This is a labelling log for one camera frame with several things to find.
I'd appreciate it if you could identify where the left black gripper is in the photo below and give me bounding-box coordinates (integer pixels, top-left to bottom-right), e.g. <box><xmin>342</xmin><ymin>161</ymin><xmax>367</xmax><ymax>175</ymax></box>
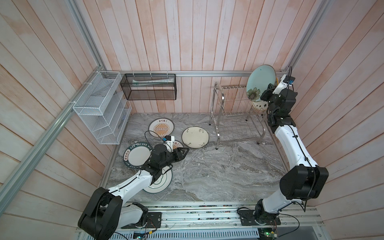
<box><xmin>159</xmin><ymin>147</ymin><xmax>190</xmax><ymax>169</ymax></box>

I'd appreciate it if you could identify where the mint green flower plate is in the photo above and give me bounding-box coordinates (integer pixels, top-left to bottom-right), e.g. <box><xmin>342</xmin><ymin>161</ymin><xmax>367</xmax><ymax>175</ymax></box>
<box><xmin>246</xmin><ymin>65</ymin><xmax>277</xmax><ymax>102</ymax></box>

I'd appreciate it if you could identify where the white star patterned plate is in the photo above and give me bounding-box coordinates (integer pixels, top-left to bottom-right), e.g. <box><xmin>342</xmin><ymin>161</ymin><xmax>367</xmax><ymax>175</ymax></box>
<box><xmin>252</xmin><ymin>101</ymin><xmax>268</xmax><ymax>112</ymax></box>

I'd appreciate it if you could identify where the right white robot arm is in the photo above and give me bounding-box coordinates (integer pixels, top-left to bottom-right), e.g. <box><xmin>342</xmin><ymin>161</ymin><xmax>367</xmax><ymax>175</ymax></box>
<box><xmin>254</xmin><ymin>83</ymin><xmax>329</xmax><ymax>225</ymax></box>

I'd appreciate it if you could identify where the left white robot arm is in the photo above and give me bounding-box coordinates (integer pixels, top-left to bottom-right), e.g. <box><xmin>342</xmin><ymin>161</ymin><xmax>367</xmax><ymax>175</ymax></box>
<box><xmin>78</xmin><ymin>145</ymin><xmax>190</xmax><ymax>240</ymax></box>

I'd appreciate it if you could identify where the stainless steel dish rack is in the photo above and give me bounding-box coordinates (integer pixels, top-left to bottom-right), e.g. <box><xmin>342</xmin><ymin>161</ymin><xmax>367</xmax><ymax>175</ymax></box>
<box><xmin>209</xmin><ymin>82</ymin><xmax>268</xmax><ymax>149</ymax></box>

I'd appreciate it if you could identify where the sunburst plate near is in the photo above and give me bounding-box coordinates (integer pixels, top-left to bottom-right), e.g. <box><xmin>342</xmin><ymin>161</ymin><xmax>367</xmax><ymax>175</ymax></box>
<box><xmin>173</xmin><ymin>140</ymin><xmax>184</xmax><ymax>149</ymax></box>

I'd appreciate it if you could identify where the cream plate with red berries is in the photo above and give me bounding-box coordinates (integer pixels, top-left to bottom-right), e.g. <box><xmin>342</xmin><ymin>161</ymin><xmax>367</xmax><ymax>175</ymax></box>
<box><xmin>182</xmin><ymin>127</ymin><xmax>209</xmax><ymax>149</ymax></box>

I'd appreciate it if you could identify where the small sunburst plate far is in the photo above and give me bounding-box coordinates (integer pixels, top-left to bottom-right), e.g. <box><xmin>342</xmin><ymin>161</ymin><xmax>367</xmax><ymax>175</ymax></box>
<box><xmin>148</xmin><ymin>118</ymin><xmax>175</xmax><ymax>137</ymax></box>

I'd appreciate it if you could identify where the white plate green clover outline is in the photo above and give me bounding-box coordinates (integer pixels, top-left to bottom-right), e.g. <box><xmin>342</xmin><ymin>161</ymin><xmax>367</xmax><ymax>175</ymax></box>
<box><xmin>144</xmin><ymin>166</ymin><xmax>173</xmax><ymax>194</ymax></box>

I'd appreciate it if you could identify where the green rim lettered plate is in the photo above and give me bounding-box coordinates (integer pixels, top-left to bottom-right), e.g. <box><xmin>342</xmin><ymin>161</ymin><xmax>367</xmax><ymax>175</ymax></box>
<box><xmin>123</xmin><ymin>142</ymin><xmax>152</xmax><ymax>169</ymax></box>

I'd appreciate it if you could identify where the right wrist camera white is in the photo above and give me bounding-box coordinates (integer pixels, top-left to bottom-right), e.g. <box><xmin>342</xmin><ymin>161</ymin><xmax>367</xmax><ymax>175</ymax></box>
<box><xmin>273</xmin><ymin>74</ymin><xmax>296</xmax><ymax>94</ymax></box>

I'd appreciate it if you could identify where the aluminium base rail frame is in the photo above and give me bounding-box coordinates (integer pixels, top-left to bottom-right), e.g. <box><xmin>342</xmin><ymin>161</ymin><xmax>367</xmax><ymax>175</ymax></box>
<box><xmin>108</xmin><ymin>202</ymin><xmax>331</xmax><ymax>240</ymax></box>

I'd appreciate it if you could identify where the black wire mesh basket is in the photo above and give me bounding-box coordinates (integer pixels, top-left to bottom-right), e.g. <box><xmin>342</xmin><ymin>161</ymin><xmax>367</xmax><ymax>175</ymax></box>
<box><xmin>120</xmin><ymin>73</ymin><xmax>177</xmax><ymax>101</ymax></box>

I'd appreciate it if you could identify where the white wire mesh shelf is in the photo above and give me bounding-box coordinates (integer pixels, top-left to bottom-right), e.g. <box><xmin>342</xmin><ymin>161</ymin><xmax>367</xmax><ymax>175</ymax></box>
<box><xmin>73</xmin><ymin>71</ymin><xmax>132</xmax><ymax>145</ymax></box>

